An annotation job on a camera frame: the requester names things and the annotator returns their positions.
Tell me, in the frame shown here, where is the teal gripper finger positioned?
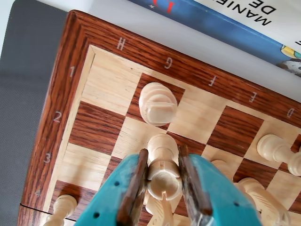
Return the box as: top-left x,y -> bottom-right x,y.
74,148 -> 150,226
178,144 -> 263,226

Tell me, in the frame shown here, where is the light wooden rook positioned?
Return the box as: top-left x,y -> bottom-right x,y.
146,133 -> 183,201

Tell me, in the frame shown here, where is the light wooden king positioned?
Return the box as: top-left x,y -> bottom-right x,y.
138,81 -> 178,127

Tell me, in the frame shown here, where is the light wooden bishop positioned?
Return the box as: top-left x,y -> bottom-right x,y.
210,159 -> 234,182

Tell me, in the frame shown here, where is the light wooden pawn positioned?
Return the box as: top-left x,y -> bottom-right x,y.
44,194 -> 79,226

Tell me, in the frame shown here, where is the light wooden queen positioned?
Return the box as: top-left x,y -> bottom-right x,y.
257,133 -> 301,177

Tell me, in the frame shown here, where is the wooden folding chessboard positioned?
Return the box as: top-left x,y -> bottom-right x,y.
17,9 -> 301,226

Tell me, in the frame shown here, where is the gray mesh mat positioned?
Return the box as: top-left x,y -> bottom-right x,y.
0,0 -> 71,226

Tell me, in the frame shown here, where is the blue and white book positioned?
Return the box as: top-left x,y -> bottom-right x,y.
127,0 -> 301,78

